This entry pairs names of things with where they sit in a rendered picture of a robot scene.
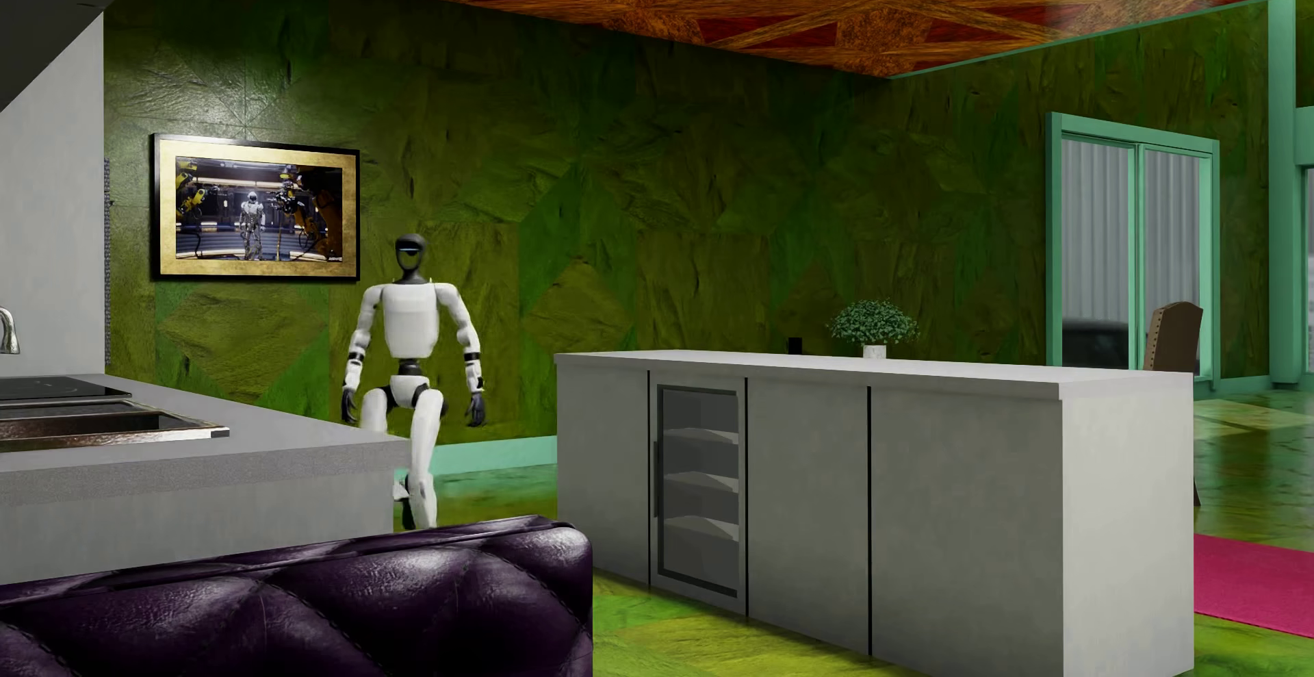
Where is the teal framed glass door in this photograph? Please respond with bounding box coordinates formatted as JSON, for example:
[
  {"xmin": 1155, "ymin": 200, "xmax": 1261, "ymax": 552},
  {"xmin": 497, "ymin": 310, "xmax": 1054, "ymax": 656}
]
[{"xmin": 1046, "ymin": 111, "xmax": 1222, "ymax": 383}]

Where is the robot leg white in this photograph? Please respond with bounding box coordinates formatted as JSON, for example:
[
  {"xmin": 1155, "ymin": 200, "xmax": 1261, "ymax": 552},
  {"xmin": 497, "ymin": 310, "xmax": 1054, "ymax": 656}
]
[
  {"xmin": 359, "ymin": 381, "xmax": 404, "ymax": 436},
  {"xmin": 392, "ymin": 377, "xmax": 449, "ymax": 531}
]

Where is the grey island counter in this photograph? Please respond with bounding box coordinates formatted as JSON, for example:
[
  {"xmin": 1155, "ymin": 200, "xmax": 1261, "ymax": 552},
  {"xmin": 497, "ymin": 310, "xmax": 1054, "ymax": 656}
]
[{"xmin": 554, "ymin": 349, "xmax": 1196, "ymax": 677}]

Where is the robot right leg white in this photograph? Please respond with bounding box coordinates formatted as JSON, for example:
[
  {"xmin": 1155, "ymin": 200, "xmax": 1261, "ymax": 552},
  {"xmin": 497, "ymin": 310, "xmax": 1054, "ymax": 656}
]
[{"xmin": 359, "ymin": 381, "xmax": 404, "ymax": 436}]

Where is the brown upholstered chair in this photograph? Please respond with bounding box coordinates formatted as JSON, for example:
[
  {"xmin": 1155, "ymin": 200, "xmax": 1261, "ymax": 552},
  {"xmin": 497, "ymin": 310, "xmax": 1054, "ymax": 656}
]
[{"xmin": 1144, "ymin": 301, "xmax": 1205, "ymax": 374}]

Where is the black induction cooktop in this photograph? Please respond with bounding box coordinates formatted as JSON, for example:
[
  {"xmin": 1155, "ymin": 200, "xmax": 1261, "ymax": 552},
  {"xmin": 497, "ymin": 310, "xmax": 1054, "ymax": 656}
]
[{"xmin": 0, "ymin": 376, "xmax": 133, "ymax": 408}]

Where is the robot left leg white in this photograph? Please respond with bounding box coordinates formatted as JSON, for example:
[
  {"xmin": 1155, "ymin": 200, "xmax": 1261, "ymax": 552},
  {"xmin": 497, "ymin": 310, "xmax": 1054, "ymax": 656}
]
[{"xmin": 392, "ymin": 377, "xmax": 449, "ymax": 531}]

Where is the small potted green plant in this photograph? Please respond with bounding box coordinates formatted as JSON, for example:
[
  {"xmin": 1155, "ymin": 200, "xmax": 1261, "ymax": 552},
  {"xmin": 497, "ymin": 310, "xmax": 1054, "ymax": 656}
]
[{"xmin": 826, "ymin": 299, "xmax": 921, "ymax": 360}]

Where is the grey sink counter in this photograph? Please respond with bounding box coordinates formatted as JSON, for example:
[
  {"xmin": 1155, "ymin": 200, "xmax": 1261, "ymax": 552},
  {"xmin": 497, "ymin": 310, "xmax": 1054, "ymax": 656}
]
[{"xmin": 0, "ymin": 373, "xmax": 412, "ymax": 588}]

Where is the built-in wine cooler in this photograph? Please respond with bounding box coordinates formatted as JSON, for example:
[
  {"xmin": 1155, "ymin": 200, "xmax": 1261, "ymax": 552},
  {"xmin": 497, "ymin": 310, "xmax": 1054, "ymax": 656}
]
[{"xmin": 649, "ymin": 379, "xmax": 747, "ymax": 602}]

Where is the steel kitchen sink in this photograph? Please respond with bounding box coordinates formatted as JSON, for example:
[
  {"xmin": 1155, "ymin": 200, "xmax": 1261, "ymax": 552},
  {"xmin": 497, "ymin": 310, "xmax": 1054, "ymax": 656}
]
[{"xmin": 0, "ymin": 400, "xmax": 231, "ymax": 453}]

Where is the robot white torso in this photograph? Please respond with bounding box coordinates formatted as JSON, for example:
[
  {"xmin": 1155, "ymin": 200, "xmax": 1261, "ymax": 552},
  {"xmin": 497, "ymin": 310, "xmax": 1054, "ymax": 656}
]
[{"xmin": 378, "ymin": 281, "xmax": 447, "ymax": 362}]

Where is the purple tufted leather sofa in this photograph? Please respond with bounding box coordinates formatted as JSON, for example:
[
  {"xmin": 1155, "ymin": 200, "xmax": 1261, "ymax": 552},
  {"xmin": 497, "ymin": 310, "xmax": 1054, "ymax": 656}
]
[{"xmin": 0, "ymin": 515, "xmax": 595, "ymax": 677}]

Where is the pink floor rug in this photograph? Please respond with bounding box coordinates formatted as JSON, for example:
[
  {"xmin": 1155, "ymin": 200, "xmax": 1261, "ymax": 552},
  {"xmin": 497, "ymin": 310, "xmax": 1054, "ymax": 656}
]
[{"xmin": 1194, "ymin": 533, "xmax": 1314, "ymax": 641}]

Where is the gold framed wall picture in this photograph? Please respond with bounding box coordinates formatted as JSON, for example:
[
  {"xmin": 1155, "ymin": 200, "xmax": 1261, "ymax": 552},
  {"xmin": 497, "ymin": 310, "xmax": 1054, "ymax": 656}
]
[{"xmin": 151, "ymin": 133, "xmax": 361, "ymax": 283}]

